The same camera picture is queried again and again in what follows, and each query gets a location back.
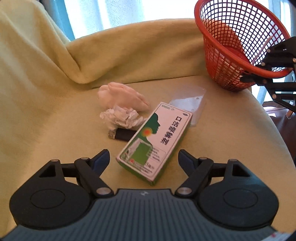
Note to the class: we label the clear plastic case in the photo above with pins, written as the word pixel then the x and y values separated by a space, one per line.
pixel 187 99

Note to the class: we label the sofa with yellow-green cover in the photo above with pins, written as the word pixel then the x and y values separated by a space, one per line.
pixel 46 92

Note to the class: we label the red plastic mesh basket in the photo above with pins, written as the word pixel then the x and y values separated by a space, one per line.
pixel 199 20

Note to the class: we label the light blue star curtain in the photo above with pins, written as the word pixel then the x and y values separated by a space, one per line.
pixel 115 14

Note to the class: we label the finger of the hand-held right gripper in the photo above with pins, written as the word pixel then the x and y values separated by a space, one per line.
pixel 282 88
pixel 277 61

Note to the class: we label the green medicine box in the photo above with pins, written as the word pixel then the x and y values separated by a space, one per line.
pixel 150 139

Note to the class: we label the black lighter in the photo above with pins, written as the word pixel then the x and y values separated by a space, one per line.
pixel 124 135

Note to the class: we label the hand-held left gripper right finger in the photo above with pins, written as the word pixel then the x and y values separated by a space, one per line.
pixel 185 158

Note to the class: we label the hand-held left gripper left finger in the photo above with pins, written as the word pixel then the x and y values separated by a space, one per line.
pixel 101 160

